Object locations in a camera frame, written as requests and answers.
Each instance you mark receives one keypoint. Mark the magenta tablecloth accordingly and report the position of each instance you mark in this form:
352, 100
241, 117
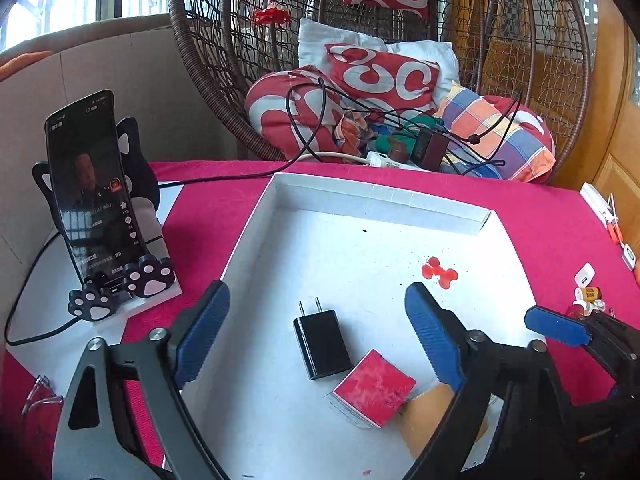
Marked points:
552, 229

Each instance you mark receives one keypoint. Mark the white square device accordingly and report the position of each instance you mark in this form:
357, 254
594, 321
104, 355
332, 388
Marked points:
629, 258

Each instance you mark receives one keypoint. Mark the white paper sheet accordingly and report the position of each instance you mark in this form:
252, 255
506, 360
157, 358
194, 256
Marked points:
43, 307

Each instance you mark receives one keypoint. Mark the clear frame glasses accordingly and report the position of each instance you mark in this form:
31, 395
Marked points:
41, 394

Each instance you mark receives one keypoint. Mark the cat paw phone stand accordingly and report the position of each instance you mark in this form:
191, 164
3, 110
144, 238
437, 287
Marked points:
154, 272

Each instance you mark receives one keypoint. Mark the plaid pillow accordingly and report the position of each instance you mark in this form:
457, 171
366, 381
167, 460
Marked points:
500, 129

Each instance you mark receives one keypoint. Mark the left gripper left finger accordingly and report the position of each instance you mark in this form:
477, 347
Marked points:
97, 436

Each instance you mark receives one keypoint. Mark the orange clip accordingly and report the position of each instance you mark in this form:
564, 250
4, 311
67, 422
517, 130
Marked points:
614, 232

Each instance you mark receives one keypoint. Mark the orange cloth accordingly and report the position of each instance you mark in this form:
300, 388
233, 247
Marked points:
14, 65

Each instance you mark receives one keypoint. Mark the red white square pillow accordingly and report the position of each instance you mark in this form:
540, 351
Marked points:
387, 81

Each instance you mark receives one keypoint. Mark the black smartphone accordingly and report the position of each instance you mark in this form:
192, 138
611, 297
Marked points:
90, 190

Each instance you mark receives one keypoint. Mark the green cloth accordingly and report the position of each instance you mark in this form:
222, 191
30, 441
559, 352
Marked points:
392, 131

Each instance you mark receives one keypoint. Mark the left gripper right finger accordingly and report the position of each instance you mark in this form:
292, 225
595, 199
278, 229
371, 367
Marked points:
535, 436

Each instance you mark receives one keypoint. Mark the white usb charger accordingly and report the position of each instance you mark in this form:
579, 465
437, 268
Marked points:
585, 275

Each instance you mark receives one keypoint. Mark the wicker hanging egg chair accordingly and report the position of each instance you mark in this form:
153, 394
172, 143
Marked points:
535, 51

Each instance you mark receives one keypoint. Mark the black power adapter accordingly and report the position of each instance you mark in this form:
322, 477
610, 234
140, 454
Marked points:
429, 149

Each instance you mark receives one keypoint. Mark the white cardboard tray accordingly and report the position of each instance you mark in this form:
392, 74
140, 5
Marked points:
353, 248

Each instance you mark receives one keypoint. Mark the black usb charger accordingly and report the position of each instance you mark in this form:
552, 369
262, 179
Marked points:
321, 342

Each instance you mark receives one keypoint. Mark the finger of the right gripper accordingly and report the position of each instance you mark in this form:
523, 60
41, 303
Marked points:
612, 343

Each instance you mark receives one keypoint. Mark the yellow lighter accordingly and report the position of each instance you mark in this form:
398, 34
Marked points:
588, 294

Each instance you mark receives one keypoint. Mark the silver ingot ornament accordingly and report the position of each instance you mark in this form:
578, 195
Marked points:
582, 308

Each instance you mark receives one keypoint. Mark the red cigarette pack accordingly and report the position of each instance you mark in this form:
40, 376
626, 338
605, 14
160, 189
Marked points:
372, 393

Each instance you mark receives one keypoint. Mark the red white seat cushion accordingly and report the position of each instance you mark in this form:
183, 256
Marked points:
286, 107

